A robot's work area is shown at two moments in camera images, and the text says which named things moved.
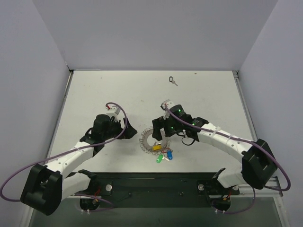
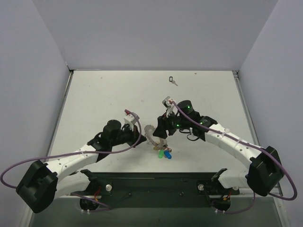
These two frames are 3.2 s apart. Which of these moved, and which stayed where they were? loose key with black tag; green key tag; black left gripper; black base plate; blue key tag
Moved: blue key tag; green key tag; black left gripper
Stayed: black base plate; loose key with black tag
